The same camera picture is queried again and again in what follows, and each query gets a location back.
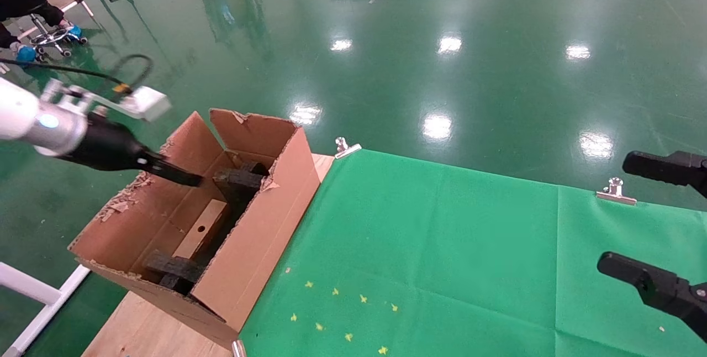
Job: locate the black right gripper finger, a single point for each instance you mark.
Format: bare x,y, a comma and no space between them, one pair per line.
657,288
663,168

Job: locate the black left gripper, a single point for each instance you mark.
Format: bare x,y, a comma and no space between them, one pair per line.
107,147

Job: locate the small taped cardboard box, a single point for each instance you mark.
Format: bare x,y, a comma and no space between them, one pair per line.
201,227

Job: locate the large open cardboard carton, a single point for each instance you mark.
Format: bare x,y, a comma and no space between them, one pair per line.
259,246

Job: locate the silver binder clip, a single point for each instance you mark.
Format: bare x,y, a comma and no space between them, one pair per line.
346,148
615,195

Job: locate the green table cloth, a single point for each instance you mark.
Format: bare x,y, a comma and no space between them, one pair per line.
497,263

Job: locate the blue shoe cover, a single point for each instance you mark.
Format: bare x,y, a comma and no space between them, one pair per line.
25,54
74,32

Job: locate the rolling stool chrome base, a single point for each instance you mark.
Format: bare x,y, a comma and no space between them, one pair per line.
49,36

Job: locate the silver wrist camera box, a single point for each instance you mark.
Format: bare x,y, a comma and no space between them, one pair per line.
149,104

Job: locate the white metal frame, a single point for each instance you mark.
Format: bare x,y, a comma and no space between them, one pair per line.
33,290

